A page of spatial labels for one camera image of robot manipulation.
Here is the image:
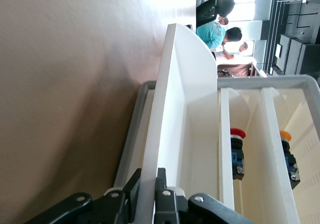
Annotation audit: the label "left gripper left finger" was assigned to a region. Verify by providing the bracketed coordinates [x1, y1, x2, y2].
[24, 168, 142, 224]

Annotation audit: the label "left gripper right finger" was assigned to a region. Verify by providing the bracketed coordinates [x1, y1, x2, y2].
[154, 168, 253, 224]

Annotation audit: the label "white divider panel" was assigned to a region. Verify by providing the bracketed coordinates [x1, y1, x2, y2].
[134, 23, 221, 224]

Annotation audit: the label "white drawer cabinet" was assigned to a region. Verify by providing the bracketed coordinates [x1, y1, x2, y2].
[112, 73, 320, 224]

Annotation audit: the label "red push button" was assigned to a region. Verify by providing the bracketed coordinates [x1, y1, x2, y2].
[229, 128, 247, 181]

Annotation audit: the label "white plastic drawer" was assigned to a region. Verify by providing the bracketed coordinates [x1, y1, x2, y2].
[259, 86, 320, 224]
[122, 88, 158, 185]
[218, 86, 266, 210]

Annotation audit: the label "orange push button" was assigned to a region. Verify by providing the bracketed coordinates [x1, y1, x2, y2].
[279, 130, 301, 190]

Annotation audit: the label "brown wooden table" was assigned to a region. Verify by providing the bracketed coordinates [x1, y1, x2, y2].
[216, 62, 265, 79]

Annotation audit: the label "person in white shirt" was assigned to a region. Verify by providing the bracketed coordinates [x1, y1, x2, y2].
[214, 41, 250, 61]

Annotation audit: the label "person in teal shirt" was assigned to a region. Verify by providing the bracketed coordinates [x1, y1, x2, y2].
[196, 16, 243, 51]

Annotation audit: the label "person in black top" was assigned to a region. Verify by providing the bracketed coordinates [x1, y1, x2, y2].
[216, 0, 237, 17]

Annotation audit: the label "dark storage cabinets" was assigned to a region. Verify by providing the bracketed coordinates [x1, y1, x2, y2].
[268, 0, 320, 78]

